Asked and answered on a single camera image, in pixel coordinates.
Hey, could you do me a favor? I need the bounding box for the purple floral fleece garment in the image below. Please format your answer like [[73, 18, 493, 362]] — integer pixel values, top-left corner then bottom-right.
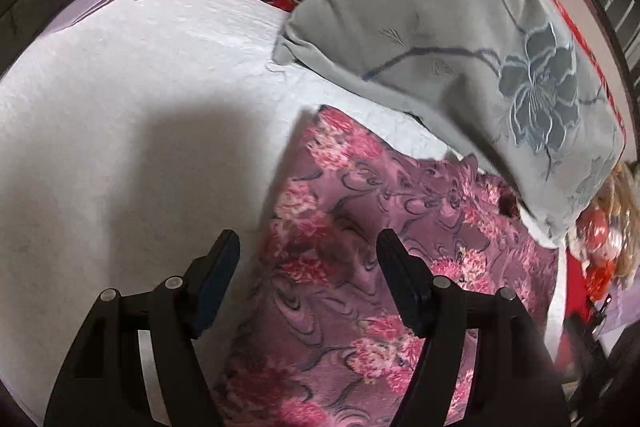
[[214, 106, 559, 426]]

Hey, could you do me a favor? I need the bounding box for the white quilted bedspread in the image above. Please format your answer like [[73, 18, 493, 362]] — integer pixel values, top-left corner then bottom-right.
[[1, 0, 447, 423]]

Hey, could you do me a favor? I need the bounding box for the grey floral pillow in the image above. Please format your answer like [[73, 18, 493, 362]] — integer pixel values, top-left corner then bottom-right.
[[273, 0, 626, 239]]

